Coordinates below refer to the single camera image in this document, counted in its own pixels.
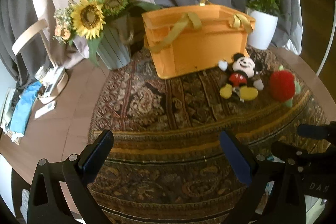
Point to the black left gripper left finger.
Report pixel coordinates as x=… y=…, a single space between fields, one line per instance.
x=47 y=203

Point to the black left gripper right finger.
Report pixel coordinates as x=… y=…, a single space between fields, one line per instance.
x=273 y=193

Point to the green plush toy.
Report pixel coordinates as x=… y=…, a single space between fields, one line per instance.
x=295 y=92

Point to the red strawberry plush toy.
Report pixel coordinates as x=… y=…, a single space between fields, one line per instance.
x=274 y=86

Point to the white remote device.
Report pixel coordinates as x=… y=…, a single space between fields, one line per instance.
x=45 y=109

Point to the white hoop stand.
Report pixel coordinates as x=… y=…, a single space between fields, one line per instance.
x=326 y=52

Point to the blue cloth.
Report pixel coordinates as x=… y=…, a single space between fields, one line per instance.
x=23 y=109

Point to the Mickey Mouse plush toy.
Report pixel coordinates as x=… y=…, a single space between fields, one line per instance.
x=243 y=79

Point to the patterned brown rug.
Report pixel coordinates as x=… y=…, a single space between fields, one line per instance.
x=167 y=165

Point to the white plant pot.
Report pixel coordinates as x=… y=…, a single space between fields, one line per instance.
x=265 y=28

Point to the grey ribbed flower vase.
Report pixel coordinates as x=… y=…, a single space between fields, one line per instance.
x=114 y=48

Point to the green potted plant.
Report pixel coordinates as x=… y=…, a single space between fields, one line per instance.
x=271 y=7

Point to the orange storage basket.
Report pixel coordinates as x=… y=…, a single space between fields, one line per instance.
x=194 y=38

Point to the sunflower bouquet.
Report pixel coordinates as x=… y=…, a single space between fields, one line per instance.
x=89 y=18

